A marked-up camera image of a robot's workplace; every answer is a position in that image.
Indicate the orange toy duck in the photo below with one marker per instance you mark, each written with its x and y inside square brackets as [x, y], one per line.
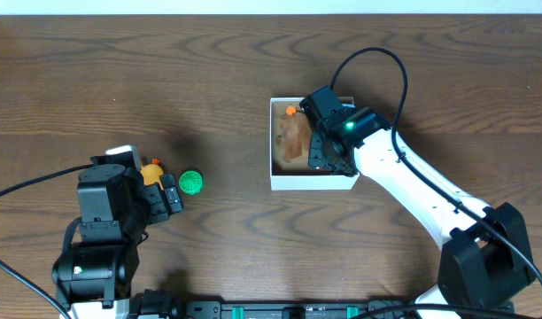
[152, 172]

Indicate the white cardboard box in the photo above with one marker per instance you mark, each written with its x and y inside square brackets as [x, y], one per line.
[301, 178]

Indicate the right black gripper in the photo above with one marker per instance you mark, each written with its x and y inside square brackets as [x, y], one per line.
[322, 151]

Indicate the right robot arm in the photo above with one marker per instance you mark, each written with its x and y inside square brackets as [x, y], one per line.
[485, 251]

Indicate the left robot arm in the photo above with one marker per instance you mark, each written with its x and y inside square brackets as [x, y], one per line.
[99, 256]

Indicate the brown plush bear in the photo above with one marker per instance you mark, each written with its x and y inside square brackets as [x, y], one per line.
[292, 136]

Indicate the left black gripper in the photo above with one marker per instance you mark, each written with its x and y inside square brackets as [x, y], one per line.
[153, 203]

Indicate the green ridged ball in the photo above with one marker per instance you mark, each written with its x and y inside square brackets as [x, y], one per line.
[191, 182]

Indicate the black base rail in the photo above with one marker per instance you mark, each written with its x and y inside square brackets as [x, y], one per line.
[159, 304]

